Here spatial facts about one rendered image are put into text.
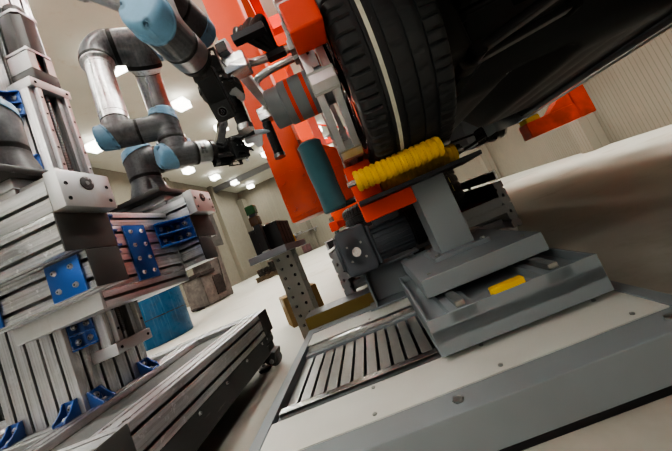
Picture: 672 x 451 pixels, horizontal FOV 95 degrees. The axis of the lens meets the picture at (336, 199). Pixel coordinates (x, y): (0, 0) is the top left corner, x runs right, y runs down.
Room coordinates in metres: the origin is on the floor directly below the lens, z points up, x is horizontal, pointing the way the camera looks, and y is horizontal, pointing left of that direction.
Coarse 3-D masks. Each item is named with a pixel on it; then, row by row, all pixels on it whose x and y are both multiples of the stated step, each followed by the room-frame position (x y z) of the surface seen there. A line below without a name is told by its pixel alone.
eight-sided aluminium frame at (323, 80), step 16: (272, 0) 0.82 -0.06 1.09; (320, 48) 0.68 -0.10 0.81; (304, 64) 0.68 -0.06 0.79; (320, 80) 0.68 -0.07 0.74; (336, 80) 0.69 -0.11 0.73; (320, 96) 0.70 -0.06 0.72; (336, 96) 0.71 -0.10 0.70; (336, 112) 1.18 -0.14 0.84; (336, 128) 0.77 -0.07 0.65; (352, 128) 0.78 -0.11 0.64; (336, 144) 0.80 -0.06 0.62; (352, 144) 0.82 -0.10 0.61; (352, 160) 1.02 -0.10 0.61
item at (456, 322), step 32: (544, 256) 0.81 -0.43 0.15; (576, 256) 0.69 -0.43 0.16; (416, 288) 1.01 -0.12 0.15; (480, 288) 0.78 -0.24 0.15; (512, 288) 0.65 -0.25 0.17; (544, 288) 0.64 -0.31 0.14; (576, 288) 0.64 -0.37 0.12; (608, 288) 0.64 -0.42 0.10; (448, 320) 0.65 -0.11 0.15; (480, 320) 0.65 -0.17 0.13; (512, 320) 0.65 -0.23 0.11; (448, 352) 0.65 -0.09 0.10
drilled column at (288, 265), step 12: (288, 252) 1.49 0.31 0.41; (276, 264) 1.49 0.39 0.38; (288, 264) 1.49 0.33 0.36; (300, 264) 1.56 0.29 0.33; (288, 276) 1.49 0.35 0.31; (300, 276) 1.49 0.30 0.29; (288, 288) 1.55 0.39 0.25; (300, 288) 1.49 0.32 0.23; (300, 300) 1.49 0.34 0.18; (312, 300) 1.52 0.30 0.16; (300, 312) 1.49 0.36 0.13; (300, 324) 1.49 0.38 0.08
